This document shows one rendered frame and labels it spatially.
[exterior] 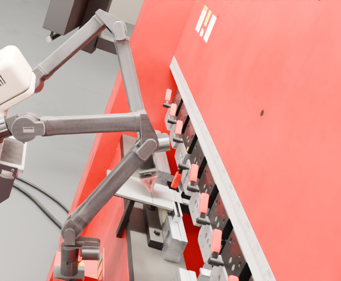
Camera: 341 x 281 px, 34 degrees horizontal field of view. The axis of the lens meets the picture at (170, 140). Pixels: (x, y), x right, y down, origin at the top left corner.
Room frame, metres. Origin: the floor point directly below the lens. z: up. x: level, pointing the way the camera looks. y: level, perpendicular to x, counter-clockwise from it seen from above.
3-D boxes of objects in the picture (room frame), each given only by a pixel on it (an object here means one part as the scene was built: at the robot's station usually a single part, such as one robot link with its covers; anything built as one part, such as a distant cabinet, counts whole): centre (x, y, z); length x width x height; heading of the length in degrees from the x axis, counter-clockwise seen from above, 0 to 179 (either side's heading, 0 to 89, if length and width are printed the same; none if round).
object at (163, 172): (2.55, 0.03, 0.92); 0.50 x 0.06 x 0.10; 14
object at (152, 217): (1.96, -0.06, 0.89); 0.30 x 0.05 x 0.03; 14
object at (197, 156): (1.85, -0.14, 1.22); 0.15 x 0.09 x 0.17; 14
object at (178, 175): (1.85, -0.08, 1.16); 0.04 x 0.02 x 0.10; 104
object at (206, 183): (1.65, -0.19, 1.22); 0.15 x 0.09 x 0.17; 14
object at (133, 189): (1.98, 0.04, 1.00); 0.26 x 0.18 x 0.01; 104
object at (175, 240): (1.96, -0.12, 0.92); 0.39 x 0.06 x 0.10; 14
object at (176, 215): (1.99, -0.11, 0.99); 0.20 x 0.03 x 0.03; 14
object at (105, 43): (3.21, 0.48, 1.18); 0.40 x 0.24 x 0.07; 14
